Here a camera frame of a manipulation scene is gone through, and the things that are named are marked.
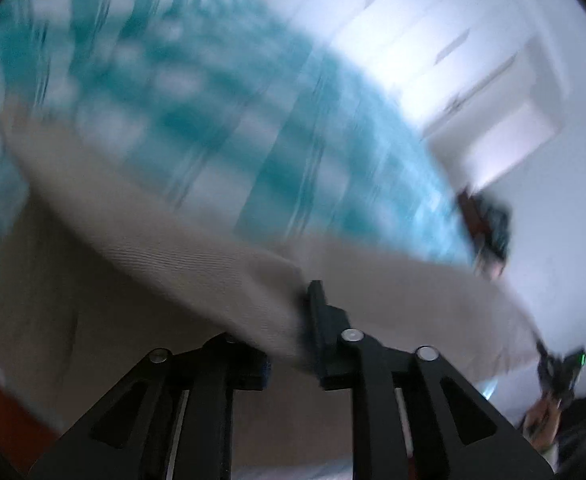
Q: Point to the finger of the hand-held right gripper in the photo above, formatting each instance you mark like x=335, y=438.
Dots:
x=542, y=349

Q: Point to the beige pants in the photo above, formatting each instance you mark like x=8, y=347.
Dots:
x=173, y=260

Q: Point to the pile of clothes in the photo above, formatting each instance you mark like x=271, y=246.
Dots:
x=498, y=227

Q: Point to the person's right hand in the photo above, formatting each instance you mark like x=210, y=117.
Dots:
x=543, y=417

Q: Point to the teal plaid bed cover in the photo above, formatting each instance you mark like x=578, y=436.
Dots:
x=223, y=125

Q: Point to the white wardrobe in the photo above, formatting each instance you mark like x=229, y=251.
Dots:
x=398, y=25

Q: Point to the orange white fleece blanket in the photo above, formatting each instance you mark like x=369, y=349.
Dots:
x=3, y=410

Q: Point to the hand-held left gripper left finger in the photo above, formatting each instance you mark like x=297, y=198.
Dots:
x=243, y=360

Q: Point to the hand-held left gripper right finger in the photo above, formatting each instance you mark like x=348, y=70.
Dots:
x=330, y=345

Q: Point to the dark wooden dresser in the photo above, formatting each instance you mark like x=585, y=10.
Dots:
x=470, y=217

